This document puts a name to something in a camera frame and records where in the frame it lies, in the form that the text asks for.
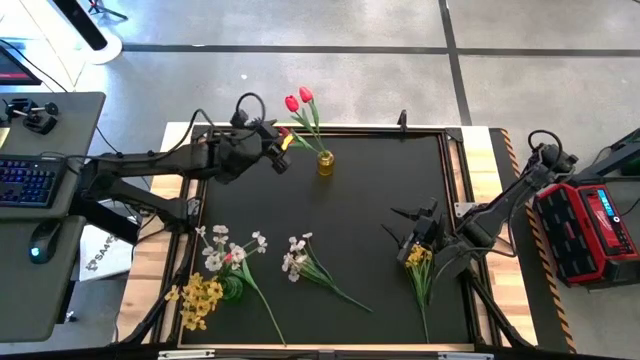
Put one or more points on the black desktop monitor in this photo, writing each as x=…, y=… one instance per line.
x=15, y=70

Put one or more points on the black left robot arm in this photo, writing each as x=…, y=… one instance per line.
x=150, y=160

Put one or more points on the black frame clamp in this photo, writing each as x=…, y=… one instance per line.
x=402, y=122

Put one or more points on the black stand leg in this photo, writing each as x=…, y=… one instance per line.
x=612, y=159

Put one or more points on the yellow glass vase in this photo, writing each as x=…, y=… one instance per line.
x=325, y=164

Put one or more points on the yellow artificial flower bunch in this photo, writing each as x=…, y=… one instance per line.
x=197, y=300
x=417, y=255

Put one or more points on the grey workstation desk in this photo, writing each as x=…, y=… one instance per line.
x=30, y=300

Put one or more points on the white printed box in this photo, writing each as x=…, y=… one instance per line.
x=100, y=260

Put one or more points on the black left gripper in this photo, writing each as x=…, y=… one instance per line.
x=274, y=160

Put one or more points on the green glass vase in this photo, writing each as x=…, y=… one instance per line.
x=232, y=289

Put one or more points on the black desk support beam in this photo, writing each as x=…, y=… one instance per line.
x=107, y=220

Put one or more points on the white floor stand base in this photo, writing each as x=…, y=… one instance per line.
x=109, y=50

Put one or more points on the black table mat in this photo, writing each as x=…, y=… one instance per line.
x=360, y=190

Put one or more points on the black hazard-striped floor mat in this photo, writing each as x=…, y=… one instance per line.
x=496, y=150

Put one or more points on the red black power station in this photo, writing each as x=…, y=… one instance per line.
x=575, y=235

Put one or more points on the black computer mouse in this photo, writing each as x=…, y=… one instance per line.
x=44, y=242

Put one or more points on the black backlit keyboard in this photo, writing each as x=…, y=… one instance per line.
x=30, y=180

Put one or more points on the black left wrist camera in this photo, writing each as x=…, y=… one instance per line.
x=239, y=119

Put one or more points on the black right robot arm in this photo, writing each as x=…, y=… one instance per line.
x=505, y=200

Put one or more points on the silver metal bracket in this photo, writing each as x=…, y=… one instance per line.
x=465, y=356
x=185, y=354

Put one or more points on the black clamp tool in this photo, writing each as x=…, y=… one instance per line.
x=37, y=122

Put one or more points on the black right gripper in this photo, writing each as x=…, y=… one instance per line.
x=427, y=232

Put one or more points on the black stand pole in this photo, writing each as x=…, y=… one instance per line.
x=80, y=22

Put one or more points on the red artificial tulip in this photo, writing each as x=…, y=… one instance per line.
x=303, y=142
x=292, y=103
x=305, y=94
x=248, y=277

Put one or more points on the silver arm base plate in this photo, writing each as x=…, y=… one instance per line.
x=194, y=206
x=462, y=207

